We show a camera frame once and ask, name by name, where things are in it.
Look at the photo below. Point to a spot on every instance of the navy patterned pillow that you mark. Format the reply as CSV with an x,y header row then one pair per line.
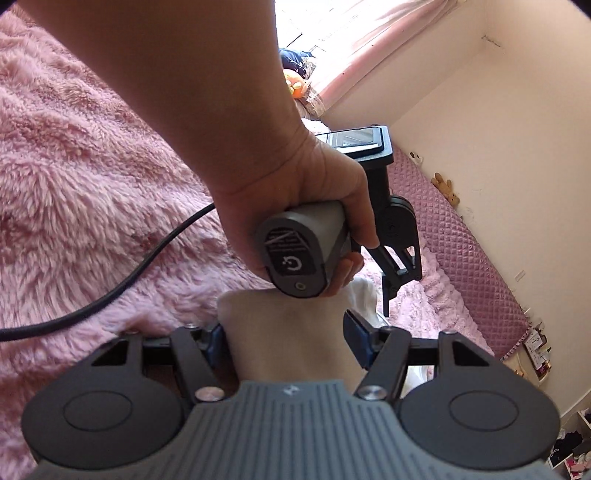
x,y
292,57

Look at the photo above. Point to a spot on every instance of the white printed sweatshirt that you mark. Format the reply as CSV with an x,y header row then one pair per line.
x,y
286,332

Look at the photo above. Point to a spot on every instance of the small white plush toy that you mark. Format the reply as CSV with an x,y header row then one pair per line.
x,y
415,158

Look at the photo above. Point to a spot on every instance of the pink quilted headboard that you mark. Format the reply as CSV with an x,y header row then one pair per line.
x,y
466,258

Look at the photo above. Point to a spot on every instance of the bright window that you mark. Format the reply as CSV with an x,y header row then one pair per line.
x,y
300,21

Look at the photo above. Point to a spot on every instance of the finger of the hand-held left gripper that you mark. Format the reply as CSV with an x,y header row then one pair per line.
x,y
386,295
413,264

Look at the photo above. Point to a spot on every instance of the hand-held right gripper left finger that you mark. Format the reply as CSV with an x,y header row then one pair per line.
x,y
213,345

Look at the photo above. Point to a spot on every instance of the person's left hand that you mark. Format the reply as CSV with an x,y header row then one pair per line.
x,y
277,184

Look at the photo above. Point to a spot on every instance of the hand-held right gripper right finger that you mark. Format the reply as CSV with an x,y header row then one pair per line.
x,y
355,334

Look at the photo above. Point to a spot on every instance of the orange plush toy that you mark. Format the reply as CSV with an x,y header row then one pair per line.
x,y
295,85

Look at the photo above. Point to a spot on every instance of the pink fluffy blanket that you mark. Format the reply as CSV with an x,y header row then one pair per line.
x,y
83,184

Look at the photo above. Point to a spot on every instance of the pink curtain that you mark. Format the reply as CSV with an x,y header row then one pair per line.
x,y
369,50

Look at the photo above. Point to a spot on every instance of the cream bedside shelf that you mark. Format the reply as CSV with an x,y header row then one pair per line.
x,y
538,344

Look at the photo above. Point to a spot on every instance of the brown teddy bear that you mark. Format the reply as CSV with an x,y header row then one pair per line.
x,y
455,199
441,181

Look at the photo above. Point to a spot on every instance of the person's left forearm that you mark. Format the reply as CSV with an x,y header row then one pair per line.
x,y
161,92

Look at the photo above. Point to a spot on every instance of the white shelf unit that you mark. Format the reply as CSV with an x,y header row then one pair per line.
x,y
575,422

